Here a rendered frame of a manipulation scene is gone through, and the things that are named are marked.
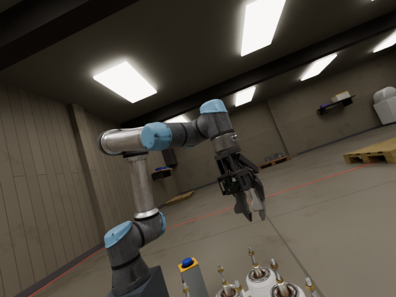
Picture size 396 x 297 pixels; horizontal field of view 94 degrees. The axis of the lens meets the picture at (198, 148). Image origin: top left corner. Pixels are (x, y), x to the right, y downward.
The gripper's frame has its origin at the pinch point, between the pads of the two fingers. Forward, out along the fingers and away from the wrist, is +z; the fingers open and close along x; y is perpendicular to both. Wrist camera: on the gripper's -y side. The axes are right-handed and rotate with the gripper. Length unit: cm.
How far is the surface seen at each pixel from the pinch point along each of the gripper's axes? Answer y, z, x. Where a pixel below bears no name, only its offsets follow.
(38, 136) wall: -7, -147, -306
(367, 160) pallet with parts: -285, 41, 21
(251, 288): -0.8, 22.6, -11.3
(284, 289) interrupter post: 1.3, 19.7, 0.8
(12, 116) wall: 17, -172, -291
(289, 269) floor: -48, 46, -22
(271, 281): -4.1, 22.0, -5.6
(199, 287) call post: 3.3, 22.5, -31.2
